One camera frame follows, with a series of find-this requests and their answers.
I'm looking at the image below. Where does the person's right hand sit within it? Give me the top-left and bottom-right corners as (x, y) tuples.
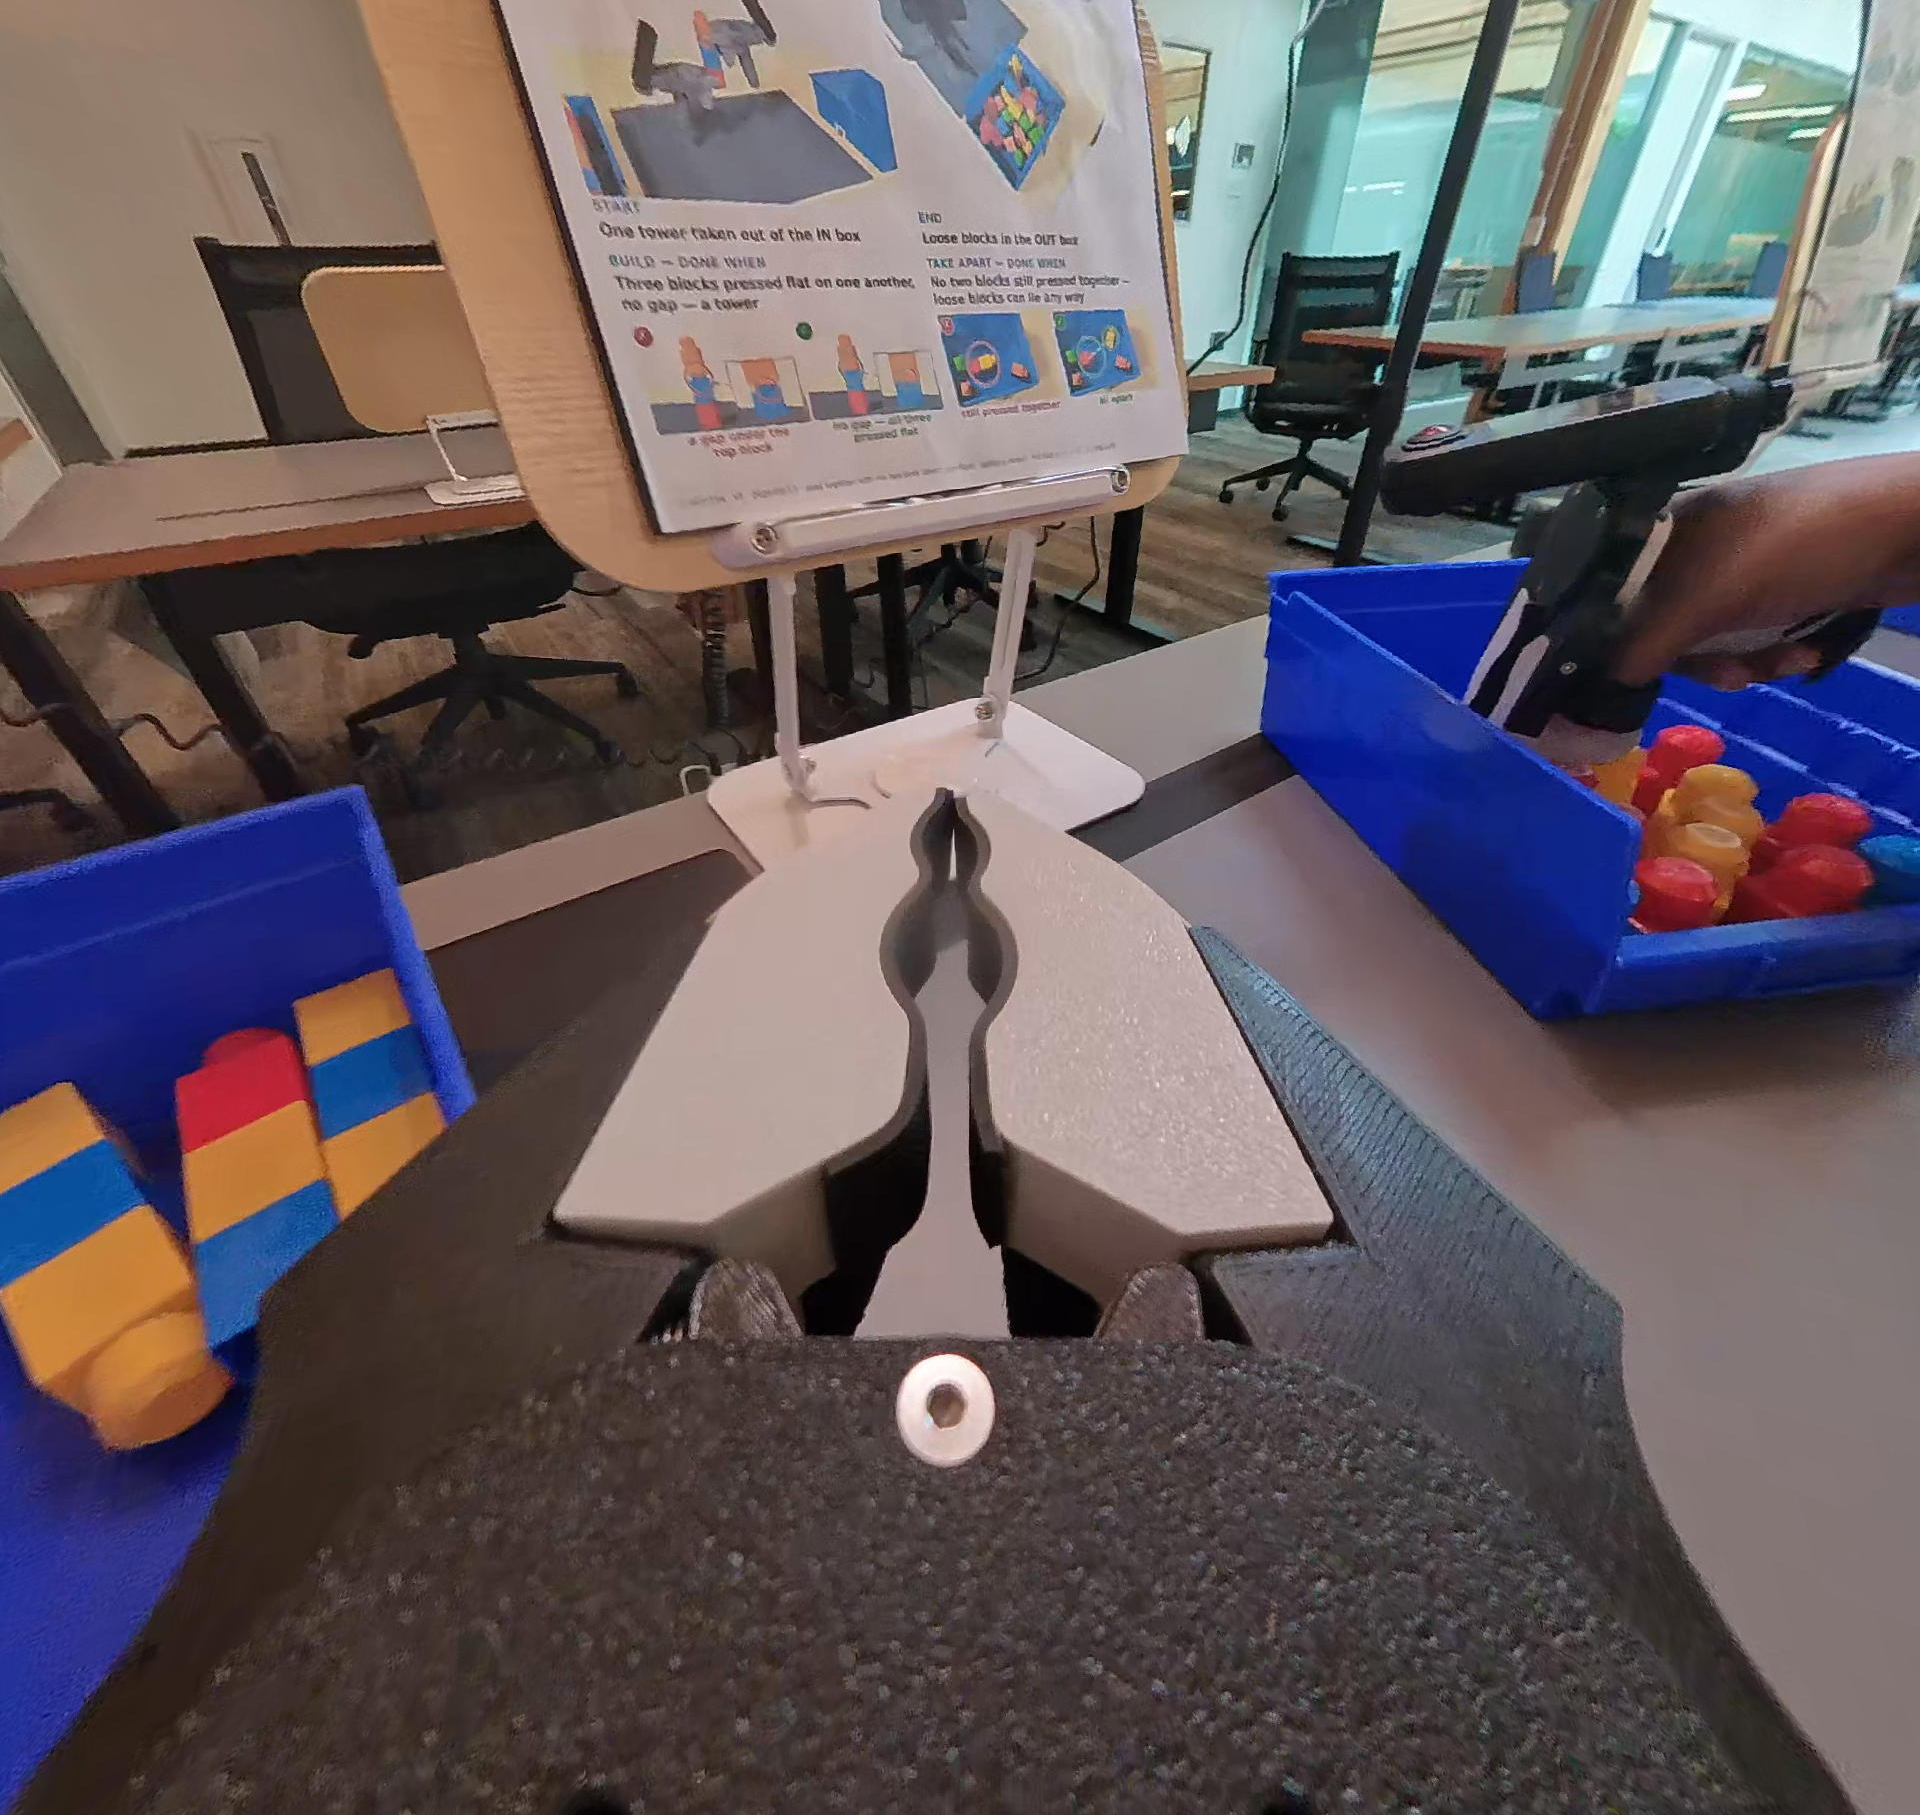
(1621, 453), (1920, 693)

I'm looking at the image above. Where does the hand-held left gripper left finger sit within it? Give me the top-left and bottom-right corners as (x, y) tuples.
(552, 789), (961, 1283)

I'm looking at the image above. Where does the blue mega block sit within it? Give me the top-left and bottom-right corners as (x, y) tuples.
(192, 1178), (343, 1353)
(0, 1137), (152, 1288)
(306, 1023), (438, 1141)

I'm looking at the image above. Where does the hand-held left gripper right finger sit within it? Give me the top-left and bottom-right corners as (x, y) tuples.
(954, 791), (1341, 1307)

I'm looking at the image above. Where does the orange mega block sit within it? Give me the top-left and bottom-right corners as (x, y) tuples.
(0, 1082), (120, 1197)
(0, 1199), (238, 1452)
(181, 1102), (327, 1244)
(319, 1096), (450, 1218)
(292, 965), (417, 1058)

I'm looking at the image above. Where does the blue plastic bin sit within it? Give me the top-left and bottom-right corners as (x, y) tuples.
(1259, 553), (1920, 1024)
(0, 786), (479, 1815)

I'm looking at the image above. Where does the pile of mega blocks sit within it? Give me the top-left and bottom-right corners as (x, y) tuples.
(1559, 723), (1920, 934)

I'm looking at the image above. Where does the black office chair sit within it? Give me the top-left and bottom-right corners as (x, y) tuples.
(193, 236), (631, 797)
(1221, 252), (1403, 519)

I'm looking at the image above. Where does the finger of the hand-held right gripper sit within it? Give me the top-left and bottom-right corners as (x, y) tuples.
(1463, 588), (1574, 735)

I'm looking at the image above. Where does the wooden office table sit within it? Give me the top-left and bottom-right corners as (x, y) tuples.
(1304, 297), (1785, 399)

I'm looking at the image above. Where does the black stand pole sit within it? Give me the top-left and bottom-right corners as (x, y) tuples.
(1334, 0), (1554, 568)

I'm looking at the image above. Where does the red mega block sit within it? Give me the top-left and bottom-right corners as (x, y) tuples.
(170, 1026), (314, 1153)

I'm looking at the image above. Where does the printed instruction sheet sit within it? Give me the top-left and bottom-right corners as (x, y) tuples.
(464, 0), (1189, 540)

